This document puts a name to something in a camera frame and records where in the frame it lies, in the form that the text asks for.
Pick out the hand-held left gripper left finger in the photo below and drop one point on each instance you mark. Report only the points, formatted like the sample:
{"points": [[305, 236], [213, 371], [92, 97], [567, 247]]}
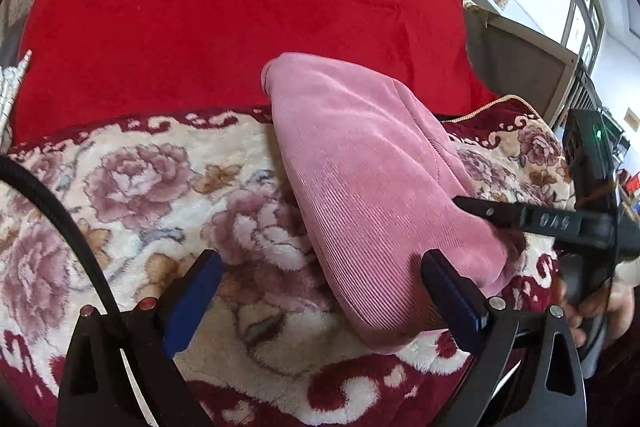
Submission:
{"points": [[192, 302]]}

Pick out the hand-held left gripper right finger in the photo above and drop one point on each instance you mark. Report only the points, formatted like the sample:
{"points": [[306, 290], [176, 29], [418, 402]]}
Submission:
{"points": [[452, 302]]}

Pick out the white black patterned cloth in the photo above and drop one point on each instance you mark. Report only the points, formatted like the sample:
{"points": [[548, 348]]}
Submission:
{"points": [[11, 97]]}

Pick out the pink zip jacket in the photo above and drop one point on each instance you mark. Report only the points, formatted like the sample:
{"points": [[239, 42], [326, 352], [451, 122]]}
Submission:
{"points": [[370, 187]]}

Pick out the person's right hand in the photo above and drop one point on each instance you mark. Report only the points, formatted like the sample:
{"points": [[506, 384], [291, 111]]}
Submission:
{"points": [[625, 307]]}

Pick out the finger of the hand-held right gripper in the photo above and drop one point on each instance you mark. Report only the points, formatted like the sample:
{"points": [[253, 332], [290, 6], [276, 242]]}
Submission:
{"points": [[487, 211]]}

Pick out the dark brown sofa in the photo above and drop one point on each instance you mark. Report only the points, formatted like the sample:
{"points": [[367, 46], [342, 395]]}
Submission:
{"points": [[520, 62]]}

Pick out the floral plush blanket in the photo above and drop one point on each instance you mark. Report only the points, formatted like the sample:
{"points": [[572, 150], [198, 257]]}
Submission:
{"points": [[150, 207]]}

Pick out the red sofa cover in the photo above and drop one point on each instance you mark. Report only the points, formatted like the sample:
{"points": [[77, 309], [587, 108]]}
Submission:
{"points": [[200, 32]]}

